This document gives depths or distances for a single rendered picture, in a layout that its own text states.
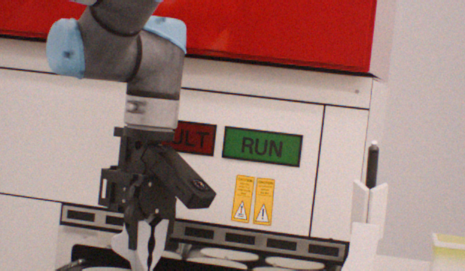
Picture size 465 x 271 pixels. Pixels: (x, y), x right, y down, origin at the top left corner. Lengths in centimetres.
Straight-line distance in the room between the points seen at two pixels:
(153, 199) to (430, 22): 172
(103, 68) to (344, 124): 37
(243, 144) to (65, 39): 34
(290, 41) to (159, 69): 20
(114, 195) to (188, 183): 12
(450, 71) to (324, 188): 152
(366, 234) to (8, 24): 69
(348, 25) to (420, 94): 154
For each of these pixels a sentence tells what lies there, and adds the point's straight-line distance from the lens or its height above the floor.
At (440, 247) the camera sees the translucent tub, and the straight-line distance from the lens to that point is 117.
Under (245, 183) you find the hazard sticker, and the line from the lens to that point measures 146.
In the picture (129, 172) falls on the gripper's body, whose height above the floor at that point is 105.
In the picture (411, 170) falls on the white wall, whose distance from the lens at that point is 293.
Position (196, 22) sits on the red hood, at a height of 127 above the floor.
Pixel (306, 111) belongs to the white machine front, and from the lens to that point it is 144.
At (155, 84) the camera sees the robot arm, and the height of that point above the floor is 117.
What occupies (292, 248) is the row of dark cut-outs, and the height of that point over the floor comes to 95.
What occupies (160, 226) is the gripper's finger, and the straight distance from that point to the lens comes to 137.
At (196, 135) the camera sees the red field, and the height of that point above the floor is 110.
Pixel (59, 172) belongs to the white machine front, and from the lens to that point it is 154.
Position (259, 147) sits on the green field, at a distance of 145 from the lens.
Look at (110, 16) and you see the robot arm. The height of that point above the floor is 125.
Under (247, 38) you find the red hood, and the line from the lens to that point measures 141.
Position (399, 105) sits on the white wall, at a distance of 292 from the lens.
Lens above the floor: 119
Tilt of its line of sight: 3 degrees down
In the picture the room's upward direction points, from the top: 6 degrees clockwise
